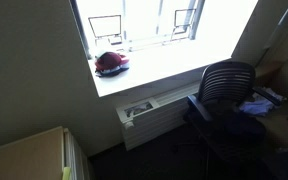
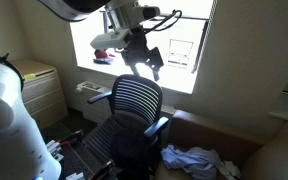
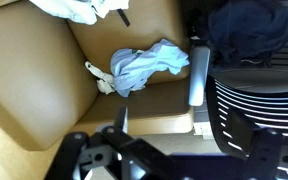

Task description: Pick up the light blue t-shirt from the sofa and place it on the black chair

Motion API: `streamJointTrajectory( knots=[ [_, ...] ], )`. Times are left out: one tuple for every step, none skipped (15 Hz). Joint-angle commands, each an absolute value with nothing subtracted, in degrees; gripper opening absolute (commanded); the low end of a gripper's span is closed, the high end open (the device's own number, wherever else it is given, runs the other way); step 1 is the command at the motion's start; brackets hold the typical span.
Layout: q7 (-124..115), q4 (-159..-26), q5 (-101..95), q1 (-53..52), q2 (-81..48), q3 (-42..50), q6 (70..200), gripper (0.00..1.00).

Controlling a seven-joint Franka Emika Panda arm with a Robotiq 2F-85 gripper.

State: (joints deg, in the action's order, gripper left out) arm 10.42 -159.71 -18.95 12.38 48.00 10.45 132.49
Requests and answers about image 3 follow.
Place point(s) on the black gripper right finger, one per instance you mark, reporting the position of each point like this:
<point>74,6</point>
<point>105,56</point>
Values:
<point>266,152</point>

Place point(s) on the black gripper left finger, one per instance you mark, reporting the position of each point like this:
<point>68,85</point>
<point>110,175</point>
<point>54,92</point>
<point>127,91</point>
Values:
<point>122,156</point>

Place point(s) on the light blue t-shirt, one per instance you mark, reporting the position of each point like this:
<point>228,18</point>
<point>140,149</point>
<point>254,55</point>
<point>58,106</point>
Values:
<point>131,68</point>

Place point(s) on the black office chair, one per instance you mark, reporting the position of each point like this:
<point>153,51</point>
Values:
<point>260,94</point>

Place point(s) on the tan leather sofa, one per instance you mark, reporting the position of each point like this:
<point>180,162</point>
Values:
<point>46,90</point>

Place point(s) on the white garment on sofa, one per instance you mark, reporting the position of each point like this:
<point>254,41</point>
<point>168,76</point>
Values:
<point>80,11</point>

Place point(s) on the white crumpled cloth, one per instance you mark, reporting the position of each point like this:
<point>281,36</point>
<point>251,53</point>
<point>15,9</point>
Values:
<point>104,80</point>

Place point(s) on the dark navy garment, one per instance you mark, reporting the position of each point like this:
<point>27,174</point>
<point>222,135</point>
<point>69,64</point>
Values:
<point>248,28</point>

